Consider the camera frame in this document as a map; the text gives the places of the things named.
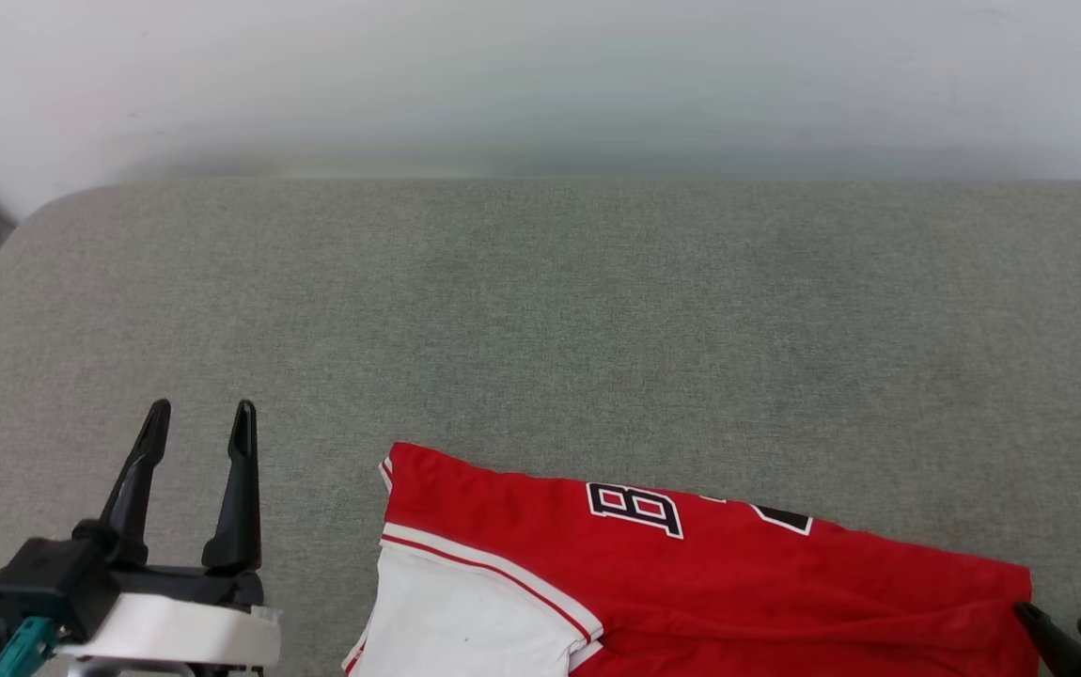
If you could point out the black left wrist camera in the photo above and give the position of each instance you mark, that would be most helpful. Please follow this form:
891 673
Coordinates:
42 578

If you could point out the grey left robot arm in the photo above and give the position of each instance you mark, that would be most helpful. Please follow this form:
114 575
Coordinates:
127 670

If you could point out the red white basketball jersey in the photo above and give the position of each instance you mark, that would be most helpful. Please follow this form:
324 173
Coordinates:
738 592

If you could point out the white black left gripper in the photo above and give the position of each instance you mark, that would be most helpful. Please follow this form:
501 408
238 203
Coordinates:
174 630

